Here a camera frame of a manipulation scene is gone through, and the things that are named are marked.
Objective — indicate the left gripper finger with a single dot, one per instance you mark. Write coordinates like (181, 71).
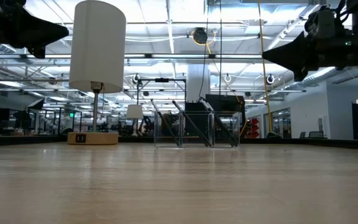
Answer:
(39, 31)

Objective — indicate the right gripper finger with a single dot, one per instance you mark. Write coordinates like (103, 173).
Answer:
(291, 53)

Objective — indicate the small round ceiling reel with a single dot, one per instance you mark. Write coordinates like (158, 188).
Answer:
(227, 77)
(270, 79)
(136, 78)

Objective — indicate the white shade wooden base lamp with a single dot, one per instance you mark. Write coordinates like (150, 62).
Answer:
(98, 46)

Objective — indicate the black background screen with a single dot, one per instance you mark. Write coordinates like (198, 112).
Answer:
(228, 104)

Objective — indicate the red storage bins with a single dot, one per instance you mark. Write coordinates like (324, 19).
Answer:
(255, 127)

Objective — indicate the background chairs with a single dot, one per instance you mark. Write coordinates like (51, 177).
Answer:
(317, 134)

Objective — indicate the dark background workstations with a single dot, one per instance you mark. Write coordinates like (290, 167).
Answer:
(30, 119)

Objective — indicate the clear acrylic organizer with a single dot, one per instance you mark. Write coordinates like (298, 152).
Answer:
(228, 119)

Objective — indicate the small white background lamp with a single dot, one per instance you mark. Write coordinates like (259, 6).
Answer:
(134, 111)

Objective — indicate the black aluminium table frame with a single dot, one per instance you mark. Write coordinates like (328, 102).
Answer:
(291, 142)

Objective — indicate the black background rig frame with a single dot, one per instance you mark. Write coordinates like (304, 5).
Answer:
(162, 80)

